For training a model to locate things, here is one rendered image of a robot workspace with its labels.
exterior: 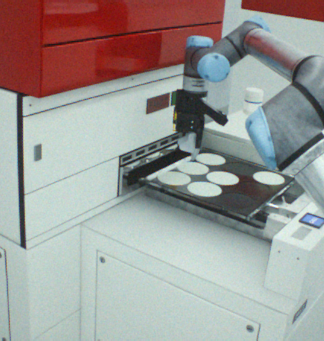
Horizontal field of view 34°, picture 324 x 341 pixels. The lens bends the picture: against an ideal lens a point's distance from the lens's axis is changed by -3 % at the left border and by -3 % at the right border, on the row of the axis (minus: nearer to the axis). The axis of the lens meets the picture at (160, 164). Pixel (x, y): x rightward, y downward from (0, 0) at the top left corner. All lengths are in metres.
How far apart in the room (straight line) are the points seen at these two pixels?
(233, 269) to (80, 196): 0.45
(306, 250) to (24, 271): 0.71
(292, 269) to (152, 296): 0.39
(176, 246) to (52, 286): 0.37
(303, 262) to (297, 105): 0.38
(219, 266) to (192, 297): 0.11
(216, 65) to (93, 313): 0.80
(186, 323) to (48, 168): 0.53
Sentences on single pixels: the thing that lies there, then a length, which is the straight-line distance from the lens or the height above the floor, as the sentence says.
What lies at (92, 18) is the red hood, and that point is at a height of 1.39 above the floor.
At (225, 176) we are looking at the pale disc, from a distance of 1.71.
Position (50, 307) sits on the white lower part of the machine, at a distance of 1.59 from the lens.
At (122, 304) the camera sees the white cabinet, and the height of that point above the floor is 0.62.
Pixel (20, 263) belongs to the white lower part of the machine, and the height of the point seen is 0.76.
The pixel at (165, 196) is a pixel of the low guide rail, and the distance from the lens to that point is 1.67.
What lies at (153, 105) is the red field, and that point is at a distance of 1.65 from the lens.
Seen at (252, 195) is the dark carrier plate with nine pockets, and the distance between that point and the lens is 1.60.
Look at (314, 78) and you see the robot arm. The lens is 1.11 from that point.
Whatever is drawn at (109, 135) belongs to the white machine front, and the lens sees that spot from 1.52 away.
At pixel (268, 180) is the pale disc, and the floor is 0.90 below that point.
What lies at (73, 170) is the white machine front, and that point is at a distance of 1.45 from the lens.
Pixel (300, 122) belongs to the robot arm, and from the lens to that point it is 1.08.
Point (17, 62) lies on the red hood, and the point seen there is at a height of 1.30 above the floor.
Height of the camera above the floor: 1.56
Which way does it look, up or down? 22 degrees down
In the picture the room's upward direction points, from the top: 5 degrees clockwise
